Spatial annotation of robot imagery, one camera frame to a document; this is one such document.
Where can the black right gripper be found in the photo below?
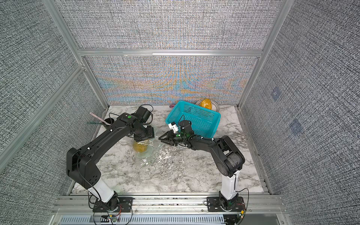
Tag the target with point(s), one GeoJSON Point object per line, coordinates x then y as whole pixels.
{"type": "Point", "coordinates": [170, 133]}

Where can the orange round fruit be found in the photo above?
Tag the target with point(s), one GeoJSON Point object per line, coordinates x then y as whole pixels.
{"type": "Point", "coordinates": [206, 103]}

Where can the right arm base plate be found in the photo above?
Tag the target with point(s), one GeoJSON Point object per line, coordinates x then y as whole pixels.
{"type": "Point", "coordinates": [220, 204]}

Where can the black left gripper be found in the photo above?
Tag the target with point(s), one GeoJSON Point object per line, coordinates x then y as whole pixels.
{"type": "Point", "coordinates": [150, 135]}

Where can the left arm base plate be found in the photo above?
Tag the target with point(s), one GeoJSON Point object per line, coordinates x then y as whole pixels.
{"type": "Point", "coordinates": [119, 204]}

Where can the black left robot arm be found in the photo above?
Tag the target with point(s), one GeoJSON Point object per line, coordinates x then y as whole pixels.
{"type": "Point", "coordinates": [122, 159]}

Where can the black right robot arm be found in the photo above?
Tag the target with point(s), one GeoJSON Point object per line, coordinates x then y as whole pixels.
{"type": "Point", "coordinates": [227, 157]}

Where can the teal plastic perforated basket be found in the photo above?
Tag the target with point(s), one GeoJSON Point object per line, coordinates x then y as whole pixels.
{"type": "Point", "coordinates": [205, 122]}

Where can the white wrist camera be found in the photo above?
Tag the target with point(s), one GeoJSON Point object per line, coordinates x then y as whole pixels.
{"type": "Point", "coordinates": [173, 127]}

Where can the yellow toy pineapple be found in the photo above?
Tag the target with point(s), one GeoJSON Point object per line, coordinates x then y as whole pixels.
{"type": "Point", "coordinates": [140, 147]}

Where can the patterned black white bowl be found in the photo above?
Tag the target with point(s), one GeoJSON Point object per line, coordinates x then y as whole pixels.
{"type": "Point", "coordinates": [215, 106]}

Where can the clear zip-top bag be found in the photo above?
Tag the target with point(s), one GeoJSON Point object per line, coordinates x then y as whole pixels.
{"type": "Point", "coordinates": [146, 158]}

